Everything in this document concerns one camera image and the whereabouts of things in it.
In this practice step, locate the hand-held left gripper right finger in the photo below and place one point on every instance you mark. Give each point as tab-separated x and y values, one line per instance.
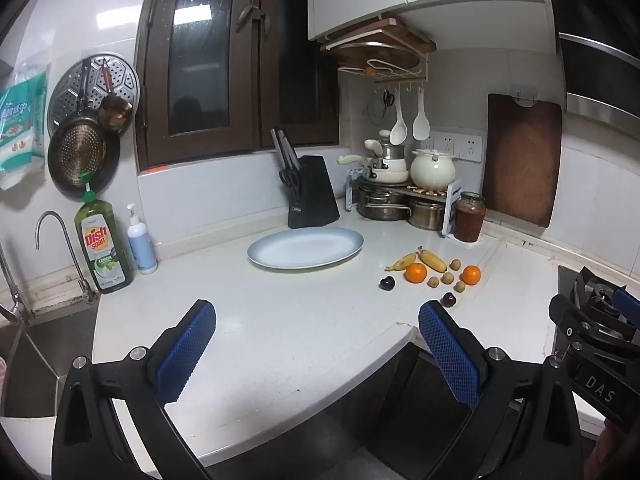
450	355

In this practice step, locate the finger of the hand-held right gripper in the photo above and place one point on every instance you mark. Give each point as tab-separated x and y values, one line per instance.
575	320
627	304

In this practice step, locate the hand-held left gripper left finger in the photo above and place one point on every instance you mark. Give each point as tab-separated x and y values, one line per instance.
185	355

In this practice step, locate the dark plum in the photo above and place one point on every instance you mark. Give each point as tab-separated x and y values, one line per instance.
448	300

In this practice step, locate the brown longan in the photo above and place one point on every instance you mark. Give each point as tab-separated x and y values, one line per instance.
460	287
455	264
433	282
447	278

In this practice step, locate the orange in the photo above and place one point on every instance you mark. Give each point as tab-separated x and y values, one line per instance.
471	275
415	273

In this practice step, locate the yellow banana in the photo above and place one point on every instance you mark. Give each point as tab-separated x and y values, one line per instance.
433	260
404	261

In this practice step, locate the light blue oval plate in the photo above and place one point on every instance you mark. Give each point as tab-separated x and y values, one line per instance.
305	250

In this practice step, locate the white blue pump bottle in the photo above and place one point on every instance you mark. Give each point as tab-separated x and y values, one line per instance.
142	252

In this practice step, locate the white coaster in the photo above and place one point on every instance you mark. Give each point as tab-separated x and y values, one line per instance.
450	237

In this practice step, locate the green dish soap bottle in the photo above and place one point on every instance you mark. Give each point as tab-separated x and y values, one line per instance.
102	250

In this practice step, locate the glass jar of chili sauce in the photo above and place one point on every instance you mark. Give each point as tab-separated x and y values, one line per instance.
469	220

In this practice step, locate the steel sink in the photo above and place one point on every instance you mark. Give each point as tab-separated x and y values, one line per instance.
45	360

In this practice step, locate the deep steel pot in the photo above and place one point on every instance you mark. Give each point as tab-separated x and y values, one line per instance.
425	215

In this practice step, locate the white pot rack shelf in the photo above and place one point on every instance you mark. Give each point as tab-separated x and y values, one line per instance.
450	210

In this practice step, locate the thin gooseneck faucet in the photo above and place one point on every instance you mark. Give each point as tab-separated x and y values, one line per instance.
75	260

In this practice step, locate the wide steel pot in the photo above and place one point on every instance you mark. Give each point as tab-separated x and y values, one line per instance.
382	205

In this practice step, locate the large brown cutting board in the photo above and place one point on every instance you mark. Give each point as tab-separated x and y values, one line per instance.
522	160

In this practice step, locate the white ceramic pot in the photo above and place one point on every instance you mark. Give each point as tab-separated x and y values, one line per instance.
432	170

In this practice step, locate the chrome kitchen faucet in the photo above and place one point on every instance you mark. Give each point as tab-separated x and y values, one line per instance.
11	285

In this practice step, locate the cream saucepan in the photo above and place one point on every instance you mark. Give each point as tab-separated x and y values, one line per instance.
390	176

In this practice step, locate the black knife block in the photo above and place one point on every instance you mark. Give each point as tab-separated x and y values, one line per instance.
315	195

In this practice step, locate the black perforated pan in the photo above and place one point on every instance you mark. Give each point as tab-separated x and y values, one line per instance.
80	152

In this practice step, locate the white soup ladle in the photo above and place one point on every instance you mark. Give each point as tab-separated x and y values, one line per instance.
398	132

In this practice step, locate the white rice paddle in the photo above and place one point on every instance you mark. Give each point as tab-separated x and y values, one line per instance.
421	127

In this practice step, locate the black range hood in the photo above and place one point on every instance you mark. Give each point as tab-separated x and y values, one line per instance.
600	70

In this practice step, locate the small copper pot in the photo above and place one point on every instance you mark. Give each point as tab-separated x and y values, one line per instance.
115	110

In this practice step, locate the small hanging scissors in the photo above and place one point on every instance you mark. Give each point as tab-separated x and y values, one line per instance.
389	98

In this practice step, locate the paper towel pack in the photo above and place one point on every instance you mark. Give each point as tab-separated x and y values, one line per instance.
22	120

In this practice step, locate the round metal steamer rack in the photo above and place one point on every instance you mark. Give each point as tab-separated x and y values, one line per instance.
122	75

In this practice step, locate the dark brown framed window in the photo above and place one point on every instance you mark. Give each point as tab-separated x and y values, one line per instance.
200	60

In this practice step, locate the square wooden cutting board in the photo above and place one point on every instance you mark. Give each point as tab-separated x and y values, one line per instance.
395	32

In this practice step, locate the white wall sockets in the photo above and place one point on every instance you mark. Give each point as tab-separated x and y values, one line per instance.
467	146

